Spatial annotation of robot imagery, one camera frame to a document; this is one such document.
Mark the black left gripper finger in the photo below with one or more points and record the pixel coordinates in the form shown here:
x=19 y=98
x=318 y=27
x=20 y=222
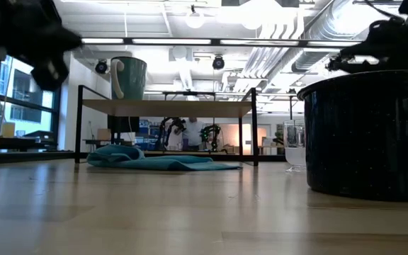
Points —
x=62 y=37
x=60 y=49

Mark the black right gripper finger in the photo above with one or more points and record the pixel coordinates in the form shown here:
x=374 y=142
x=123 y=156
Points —
x=360 y=68
x=367 y=50

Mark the dark blue speckled mug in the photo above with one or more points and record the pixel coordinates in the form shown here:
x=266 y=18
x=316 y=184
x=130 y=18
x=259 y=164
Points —
x=367 y=141

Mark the clear glass cup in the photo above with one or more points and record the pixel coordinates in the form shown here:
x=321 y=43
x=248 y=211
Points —
x=295 y=156

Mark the black round spotlight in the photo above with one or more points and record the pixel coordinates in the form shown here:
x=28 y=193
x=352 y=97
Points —
x=218 y=62
x=101 y=66

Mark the black overhead light bar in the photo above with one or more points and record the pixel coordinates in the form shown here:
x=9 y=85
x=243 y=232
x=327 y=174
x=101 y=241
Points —
x=127 y=42

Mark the yellow box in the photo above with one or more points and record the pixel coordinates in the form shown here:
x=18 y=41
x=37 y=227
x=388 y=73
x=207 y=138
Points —
x=8 y=130

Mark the black computer monitor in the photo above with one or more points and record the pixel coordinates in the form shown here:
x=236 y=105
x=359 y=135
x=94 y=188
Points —
x=122 y=124

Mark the dark desk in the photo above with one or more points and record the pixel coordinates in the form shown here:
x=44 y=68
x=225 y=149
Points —
x=30 y=143

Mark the white round ceiling lamp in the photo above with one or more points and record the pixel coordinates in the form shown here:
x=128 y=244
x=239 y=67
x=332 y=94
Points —
x=194 y=19

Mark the teal microfibre cloth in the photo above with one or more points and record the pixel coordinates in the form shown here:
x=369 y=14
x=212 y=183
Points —
x=154 y=163

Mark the person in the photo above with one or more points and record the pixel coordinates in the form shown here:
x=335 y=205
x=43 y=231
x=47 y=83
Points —
x=193 y=132

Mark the silver ventilation duct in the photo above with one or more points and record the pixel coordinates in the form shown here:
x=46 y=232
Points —
x=331 y=28

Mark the black aluminium table frame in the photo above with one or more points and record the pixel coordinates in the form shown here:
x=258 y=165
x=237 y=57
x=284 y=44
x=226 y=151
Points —
x=30 y=156

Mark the wooden shelf black frame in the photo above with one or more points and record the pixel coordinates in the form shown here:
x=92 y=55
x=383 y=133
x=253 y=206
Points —
x=168 y=108

